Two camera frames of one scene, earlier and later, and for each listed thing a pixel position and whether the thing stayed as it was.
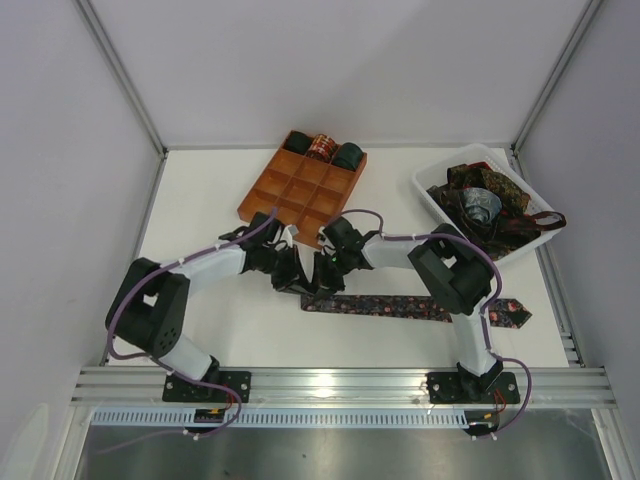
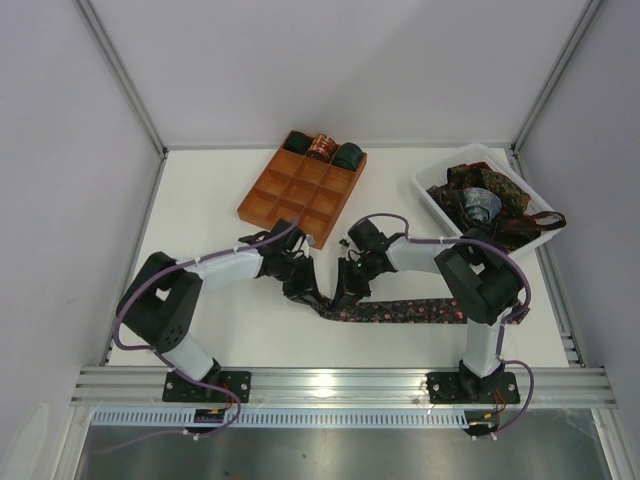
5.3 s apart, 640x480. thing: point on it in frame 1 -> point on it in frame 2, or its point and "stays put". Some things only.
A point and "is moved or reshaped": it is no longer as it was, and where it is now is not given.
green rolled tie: x=348 y=155 stays put
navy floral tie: x=503 y=312 is moved or reshaped
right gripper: x=327 y=273 -> x=351 y=284
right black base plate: x=468 y=388 stays put
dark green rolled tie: x=298 y=141 stays put
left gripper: x=286 y=273 -> x=300 y=286
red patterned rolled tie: x=322 y=148 stays put
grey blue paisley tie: x=481 y=203 stays put
